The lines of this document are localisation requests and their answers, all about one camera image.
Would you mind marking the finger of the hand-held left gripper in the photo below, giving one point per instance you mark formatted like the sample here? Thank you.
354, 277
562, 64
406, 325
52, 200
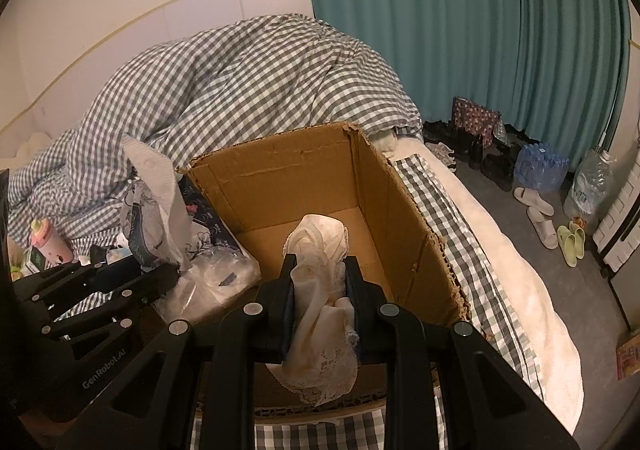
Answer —
115, 310
80, 277

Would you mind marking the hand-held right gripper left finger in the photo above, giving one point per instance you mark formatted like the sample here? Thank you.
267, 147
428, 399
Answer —
288, 325

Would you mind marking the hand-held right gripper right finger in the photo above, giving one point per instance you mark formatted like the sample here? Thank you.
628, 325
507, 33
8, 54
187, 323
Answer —
351, 295

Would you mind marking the white lace cloth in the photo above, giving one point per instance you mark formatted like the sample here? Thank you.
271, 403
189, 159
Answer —
320, 240

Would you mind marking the floral tissue pack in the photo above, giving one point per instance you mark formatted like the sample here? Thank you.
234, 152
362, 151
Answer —
150, 180

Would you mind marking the brown cardboard box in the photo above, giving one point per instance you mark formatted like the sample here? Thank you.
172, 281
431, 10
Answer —
280, 180

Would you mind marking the pink drinking bottle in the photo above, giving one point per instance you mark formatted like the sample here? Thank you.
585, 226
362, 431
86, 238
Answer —
50, 242

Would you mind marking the green and white carton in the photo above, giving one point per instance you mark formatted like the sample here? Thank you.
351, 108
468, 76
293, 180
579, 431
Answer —
34, 262

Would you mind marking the clear plastic bag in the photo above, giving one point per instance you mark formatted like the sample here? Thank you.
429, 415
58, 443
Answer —
220, 275

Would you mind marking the dark floral printed bag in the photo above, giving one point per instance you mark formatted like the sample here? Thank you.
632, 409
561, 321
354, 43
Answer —
205, 215

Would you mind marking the cream tufted headboard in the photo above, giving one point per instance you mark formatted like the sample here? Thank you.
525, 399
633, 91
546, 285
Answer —
22, 145

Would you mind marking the white fleece mattress pad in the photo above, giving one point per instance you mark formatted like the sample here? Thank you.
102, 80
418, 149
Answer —
500, 255

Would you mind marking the black shoe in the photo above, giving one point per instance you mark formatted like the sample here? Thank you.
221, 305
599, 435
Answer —
499, 170
437, 130

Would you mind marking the black boot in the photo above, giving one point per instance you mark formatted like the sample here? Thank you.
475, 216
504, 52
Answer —
470, 147

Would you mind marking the white slipper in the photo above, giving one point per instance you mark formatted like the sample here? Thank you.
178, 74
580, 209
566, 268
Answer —
534, 200
544, 229

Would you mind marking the brown patterned bag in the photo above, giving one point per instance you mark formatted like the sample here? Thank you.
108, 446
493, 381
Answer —
475, 116

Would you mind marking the green slipper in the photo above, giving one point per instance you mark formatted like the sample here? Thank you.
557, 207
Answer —
577, 237
566, 247

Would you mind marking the pack of water bottles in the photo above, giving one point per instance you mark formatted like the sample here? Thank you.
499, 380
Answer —
542, 167

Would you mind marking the grey checked duvet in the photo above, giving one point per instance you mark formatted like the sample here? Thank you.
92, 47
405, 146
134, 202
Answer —
250, 80

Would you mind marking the large clear water jug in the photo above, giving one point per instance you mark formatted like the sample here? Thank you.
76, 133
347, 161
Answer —
590, 190

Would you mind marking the teal curtain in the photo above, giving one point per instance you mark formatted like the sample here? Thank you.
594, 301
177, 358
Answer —
425, 30

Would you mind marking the white ribbed suitcase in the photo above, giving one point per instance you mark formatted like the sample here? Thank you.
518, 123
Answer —
620, 220

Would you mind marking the orange printed box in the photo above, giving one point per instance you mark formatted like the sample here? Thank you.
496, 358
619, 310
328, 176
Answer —
629, 355

